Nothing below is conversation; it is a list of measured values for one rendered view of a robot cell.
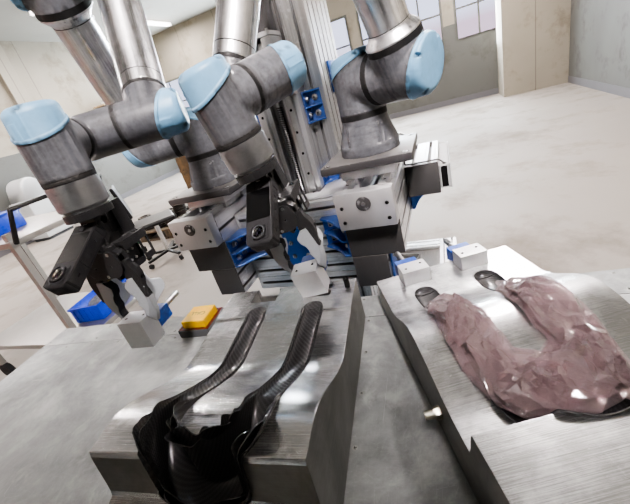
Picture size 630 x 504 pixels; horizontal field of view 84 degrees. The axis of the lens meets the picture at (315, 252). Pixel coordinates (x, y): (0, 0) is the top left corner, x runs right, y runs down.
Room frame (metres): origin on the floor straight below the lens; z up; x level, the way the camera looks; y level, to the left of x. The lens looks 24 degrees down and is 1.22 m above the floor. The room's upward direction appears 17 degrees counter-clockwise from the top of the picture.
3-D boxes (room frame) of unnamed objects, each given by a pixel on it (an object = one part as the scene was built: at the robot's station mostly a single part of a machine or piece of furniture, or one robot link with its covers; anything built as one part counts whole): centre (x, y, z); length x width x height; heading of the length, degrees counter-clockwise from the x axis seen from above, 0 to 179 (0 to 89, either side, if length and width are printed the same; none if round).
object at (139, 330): (0.59, 0.31, 0.93); 0.13 x 0.05 x 0.05; 161
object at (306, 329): (0.38, 0.13, 0.92); 0.35 x 0.16 x 0.09; 161
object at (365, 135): (0.92, -0.22, 1.09); 0.15 x 0.15 x 0.10
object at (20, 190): (7.08, 4.83, 0.58); 0.65 x 0.53 x 1.16; 155
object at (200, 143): (1.13, 0.24, 1.20); 0.13 x 0.12 x 0.14; 95
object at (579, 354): (0.34, -0.21, 0.90); 0.26 x 0.18 x 0.08; 178
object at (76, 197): (0.57, 0.32, 1.17); 0.08 x 0.08 x 0.05
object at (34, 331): (2.22, 1.73, 0.55); 1.17 x 0.68 x 1.10; 62
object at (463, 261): (0.60, -0.28, 0.86); 0.13 x 0.05 x 0.05; 178
